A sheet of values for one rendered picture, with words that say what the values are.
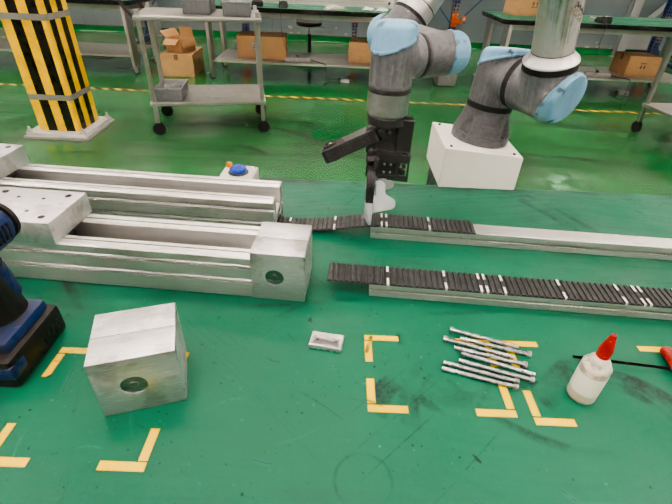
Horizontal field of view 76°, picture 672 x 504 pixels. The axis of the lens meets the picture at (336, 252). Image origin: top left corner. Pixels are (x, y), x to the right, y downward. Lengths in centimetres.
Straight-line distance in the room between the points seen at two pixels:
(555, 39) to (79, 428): 105
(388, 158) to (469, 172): 40
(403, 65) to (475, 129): 46
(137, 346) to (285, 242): 28
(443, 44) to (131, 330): 66
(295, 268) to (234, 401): 23
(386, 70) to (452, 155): 43
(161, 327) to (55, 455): 18
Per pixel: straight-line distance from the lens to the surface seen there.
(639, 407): 75
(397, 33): 76
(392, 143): 83
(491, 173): 119
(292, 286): 73
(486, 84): 118
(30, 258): 90
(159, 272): 80
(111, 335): 61
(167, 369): 59
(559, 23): 105
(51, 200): 89
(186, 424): 61
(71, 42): 411
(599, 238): 105
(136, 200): 98
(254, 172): 105
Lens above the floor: 127
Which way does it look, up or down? 35 degrees down
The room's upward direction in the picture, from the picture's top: 3 degrees clockwise
